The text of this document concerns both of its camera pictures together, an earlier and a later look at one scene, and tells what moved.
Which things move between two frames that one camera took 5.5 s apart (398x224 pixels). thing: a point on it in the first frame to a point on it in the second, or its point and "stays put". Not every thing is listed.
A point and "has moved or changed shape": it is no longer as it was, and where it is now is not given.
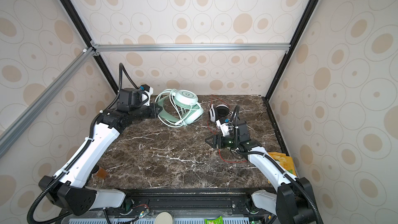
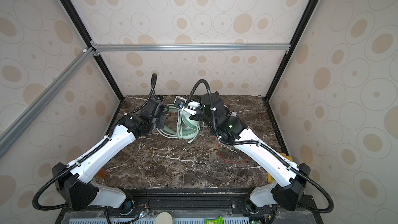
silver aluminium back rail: [255, 46] stays put
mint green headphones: [187, 101] has moved or changed shape
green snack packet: [218, 220] stays put
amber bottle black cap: [101, 173] stays put
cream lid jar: [163, 218] stays put
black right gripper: [217, 138] to [192, 117]
